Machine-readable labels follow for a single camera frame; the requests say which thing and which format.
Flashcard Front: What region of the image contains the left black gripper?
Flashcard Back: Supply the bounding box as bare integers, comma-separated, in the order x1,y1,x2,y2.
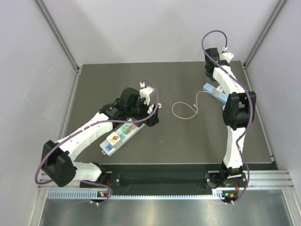
127,96,158,127

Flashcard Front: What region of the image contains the small dark blue charger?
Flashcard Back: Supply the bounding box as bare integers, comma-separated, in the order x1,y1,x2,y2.
214,86,223,97

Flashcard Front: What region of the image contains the light green plug adapter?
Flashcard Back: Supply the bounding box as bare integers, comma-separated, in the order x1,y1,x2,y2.
121,123,131,134

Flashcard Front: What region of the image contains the white cube plug adapter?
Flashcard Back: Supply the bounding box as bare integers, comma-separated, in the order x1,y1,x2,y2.
106,132,122,146

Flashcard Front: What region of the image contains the pink cable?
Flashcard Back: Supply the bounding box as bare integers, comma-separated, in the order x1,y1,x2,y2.
171,90,218,121

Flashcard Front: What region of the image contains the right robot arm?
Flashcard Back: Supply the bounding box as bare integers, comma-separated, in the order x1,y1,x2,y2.
205,48,256,186

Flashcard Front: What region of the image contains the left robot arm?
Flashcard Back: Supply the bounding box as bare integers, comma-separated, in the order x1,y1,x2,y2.
38,86,159,187

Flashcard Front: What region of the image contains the light blue power strip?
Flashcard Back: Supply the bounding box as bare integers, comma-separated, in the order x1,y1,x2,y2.
203,83,227,110

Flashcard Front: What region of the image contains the white multicolour power strip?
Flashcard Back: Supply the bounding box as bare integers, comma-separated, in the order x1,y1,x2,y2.
99,102,163,157

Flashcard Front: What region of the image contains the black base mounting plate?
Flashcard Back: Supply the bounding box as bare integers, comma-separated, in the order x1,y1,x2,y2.
79,163,247,189

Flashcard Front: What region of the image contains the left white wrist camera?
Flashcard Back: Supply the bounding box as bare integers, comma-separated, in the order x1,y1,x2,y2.
139,82,155,105

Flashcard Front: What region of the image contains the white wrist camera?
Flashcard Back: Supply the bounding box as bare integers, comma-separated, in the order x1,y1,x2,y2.
220,47,234,63
139,82,155,105

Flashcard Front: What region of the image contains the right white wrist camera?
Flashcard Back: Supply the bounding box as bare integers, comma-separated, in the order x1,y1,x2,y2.
220,47,234,63

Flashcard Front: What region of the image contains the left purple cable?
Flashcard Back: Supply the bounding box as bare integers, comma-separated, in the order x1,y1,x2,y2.
34,79,160,203

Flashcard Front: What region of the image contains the purple cable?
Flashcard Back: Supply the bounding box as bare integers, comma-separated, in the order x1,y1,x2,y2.
34,79,160,203
201,30,257,203

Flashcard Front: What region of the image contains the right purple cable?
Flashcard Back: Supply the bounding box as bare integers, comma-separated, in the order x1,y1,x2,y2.
201,30,257,203

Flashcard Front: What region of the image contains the grey slotted cable duct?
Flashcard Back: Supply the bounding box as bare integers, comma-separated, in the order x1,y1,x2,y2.
47,189,238,200

